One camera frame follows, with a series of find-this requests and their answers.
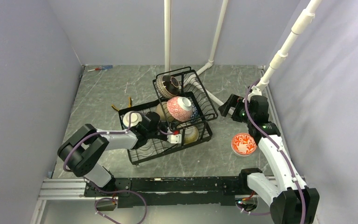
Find blue white patterned bowl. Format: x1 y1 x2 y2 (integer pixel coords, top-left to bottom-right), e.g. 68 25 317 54
190 103 199 123

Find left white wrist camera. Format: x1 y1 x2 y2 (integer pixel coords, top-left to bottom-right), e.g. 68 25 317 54
167 130 182 144

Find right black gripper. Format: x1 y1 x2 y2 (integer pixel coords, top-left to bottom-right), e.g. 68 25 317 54
218 94 254 125

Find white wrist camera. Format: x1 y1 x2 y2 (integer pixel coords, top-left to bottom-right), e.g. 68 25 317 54
247 86 262 102
167 130 182 144

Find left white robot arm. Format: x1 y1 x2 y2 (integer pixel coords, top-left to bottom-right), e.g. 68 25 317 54
57 111 181 196

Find tan speckled bowl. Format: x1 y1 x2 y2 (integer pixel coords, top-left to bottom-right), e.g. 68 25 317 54
155 102 174 122

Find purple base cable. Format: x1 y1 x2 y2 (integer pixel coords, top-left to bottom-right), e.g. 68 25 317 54
94 189 148 224

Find brown geometric patterned bowl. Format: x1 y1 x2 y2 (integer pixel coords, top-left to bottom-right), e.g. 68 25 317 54
156 75 180 99

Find yellow patterned bowl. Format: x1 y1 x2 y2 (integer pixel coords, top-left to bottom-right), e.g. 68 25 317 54
180 126 199 144

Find red blue screwdriver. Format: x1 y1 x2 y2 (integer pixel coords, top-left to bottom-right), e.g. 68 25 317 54
88 65 113 72

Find teal white bowl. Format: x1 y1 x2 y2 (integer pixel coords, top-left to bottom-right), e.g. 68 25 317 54
122 111 143 128

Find orange floral bowl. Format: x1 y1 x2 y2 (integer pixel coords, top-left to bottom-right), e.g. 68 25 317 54
230 133 257 157

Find yellow black pliers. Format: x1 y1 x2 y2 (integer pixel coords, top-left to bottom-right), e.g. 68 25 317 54
111 97 132 112

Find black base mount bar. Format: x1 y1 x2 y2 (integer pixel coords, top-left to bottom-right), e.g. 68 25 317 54
84 176 253 208

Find pink patterned bowl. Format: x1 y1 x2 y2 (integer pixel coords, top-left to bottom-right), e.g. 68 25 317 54
167 96 193 122

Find white pvc pipe frame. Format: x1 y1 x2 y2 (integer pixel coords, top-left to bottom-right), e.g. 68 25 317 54
163 0 323 109

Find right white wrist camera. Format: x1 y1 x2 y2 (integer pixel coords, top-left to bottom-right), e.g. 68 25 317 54
247 86 262 102

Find black wire dish rack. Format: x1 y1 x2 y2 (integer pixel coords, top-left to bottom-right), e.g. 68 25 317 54
118 66 218 165

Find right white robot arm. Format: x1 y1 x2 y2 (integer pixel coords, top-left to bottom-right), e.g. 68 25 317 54
218 94 320 224

